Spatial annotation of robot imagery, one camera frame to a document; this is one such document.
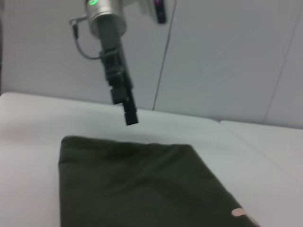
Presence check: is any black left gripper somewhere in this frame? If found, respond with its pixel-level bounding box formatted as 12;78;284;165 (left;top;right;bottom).
97;20;140;126

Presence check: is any dark green shirt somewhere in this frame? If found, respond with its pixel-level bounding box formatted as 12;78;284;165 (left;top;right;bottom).
58;135;264;227

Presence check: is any thin gray cable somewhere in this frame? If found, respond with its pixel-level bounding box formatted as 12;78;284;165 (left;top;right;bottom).
69;14;105;60

